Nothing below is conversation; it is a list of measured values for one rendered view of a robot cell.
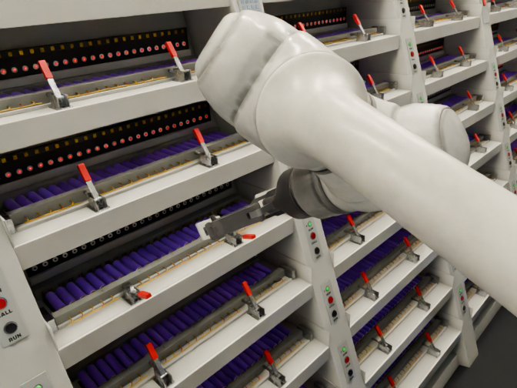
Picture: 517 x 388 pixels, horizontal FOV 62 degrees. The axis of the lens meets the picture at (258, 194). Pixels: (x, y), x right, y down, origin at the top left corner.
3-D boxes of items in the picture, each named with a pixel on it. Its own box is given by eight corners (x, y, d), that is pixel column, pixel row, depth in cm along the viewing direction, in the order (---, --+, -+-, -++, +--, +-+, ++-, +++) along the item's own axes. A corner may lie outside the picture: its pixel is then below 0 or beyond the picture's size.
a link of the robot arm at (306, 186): (377, 198, 58) (344, 206, 62) (350, 135, 57) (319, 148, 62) (336, 224, 52) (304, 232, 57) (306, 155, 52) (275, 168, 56)
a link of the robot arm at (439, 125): (376, 161, 59) (306, 111, 53) (489, 120, 47) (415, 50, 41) (366, 232, 55) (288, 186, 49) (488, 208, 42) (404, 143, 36)
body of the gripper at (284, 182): (304, 225, 57) (263, 235, 64) (342, 202, 62) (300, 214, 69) (281, 172, 56) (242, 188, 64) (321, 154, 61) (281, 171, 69)
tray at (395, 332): (451, 296, 167) (455, 267, 161) (364, 395, 130) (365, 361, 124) (402, 275, 180) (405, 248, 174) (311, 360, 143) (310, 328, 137)
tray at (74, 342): (294, 232, 112) (292, 199, 108) (64, 370, 75) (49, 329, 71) (241, 209, 125) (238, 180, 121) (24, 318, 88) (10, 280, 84)
